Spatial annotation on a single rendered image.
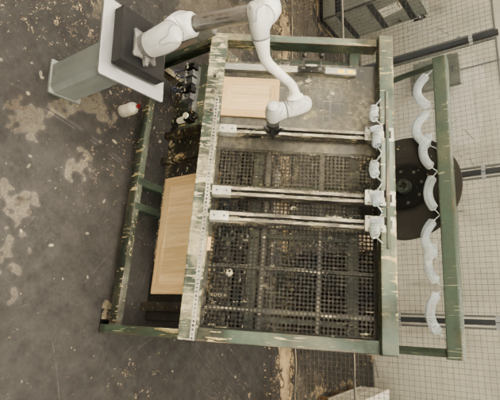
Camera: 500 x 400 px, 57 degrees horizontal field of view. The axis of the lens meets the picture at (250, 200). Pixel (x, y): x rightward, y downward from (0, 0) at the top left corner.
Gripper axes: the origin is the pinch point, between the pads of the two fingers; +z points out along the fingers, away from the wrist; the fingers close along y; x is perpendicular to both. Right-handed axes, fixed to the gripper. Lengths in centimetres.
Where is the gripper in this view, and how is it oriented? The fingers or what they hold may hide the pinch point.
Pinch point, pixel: (272, 135)
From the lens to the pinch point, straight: 316.4
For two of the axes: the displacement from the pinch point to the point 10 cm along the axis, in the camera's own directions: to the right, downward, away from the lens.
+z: 0.3, 3.0, 9.5
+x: 0.7, -9.5, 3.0
